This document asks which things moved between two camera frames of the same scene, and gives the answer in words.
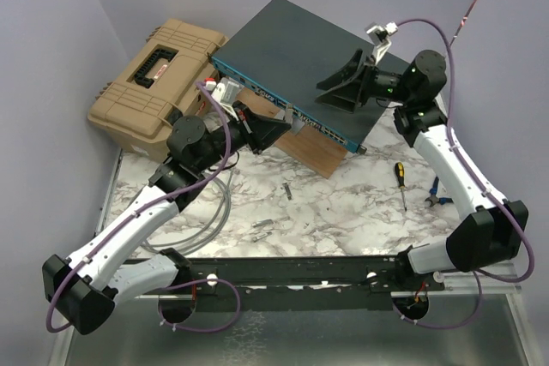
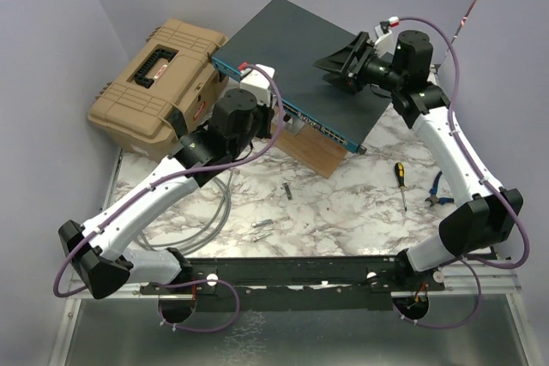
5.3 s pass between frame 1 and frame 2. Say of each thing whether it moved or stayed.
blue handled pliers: stayed
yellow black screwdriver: stayed
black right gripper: moved
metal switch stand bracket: stayed
